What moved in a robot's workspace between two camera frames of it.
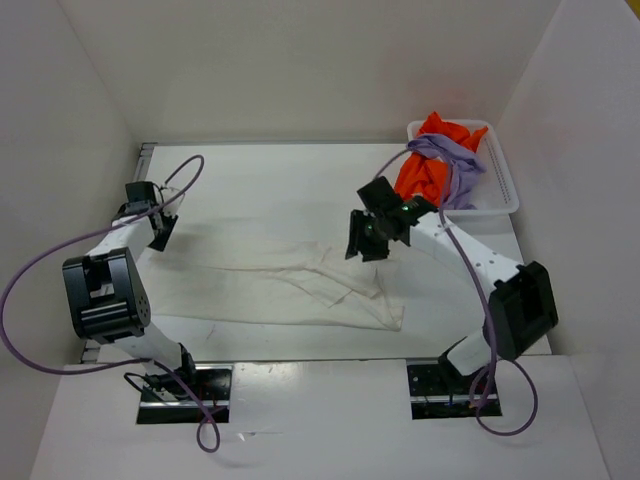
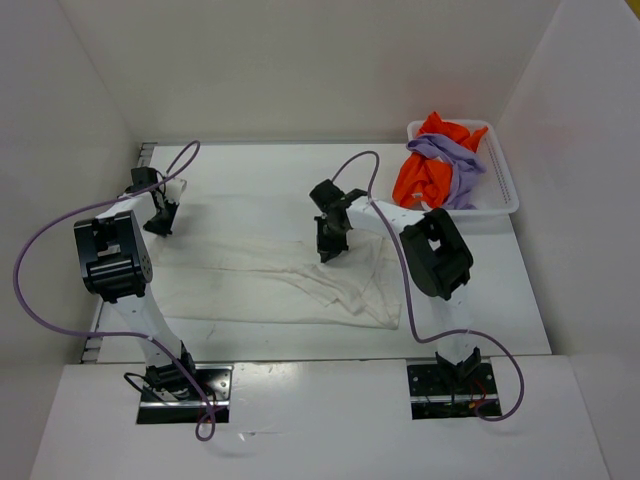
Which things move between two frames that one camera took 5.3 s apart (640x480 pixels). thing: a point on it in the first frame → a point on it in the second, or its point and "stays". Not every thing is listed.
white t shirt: x=282 y=283 stays
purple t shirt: x=465 y=168 stays
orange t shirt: x=427 y=176 stays
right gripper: x=356 y=239 → x=328 y=250
